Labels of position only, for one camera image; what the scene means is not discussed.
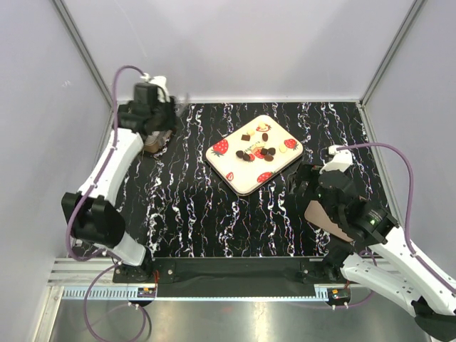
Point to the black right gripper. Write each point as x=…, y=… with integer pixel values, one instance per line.
x=308, y=172

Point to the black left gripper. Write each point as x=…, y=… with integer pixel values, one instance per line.
x=169, y=105

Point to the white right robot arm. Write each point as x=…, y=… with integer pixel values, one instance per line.
x=370, y=248

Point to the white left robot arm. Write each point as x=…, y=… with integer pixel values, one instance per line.
x=90, y=212

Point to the brown chocolate box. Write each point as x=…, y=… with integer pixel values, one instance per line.
x=156, y=141

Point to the strawberry print tray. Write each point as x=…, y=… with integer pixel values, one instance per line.
x=247, y=174

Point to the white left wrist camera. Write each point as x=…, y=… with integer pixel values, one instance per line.
x=160, y=81

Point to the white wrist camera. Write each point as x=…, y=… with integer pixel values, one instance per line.
x=160, y=81
x=339, y=159

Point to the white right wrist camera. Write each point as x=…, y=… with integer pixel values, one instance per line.
x=339, y=159

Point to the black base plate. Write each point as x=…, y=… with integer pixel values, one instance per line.
x=234, y=279

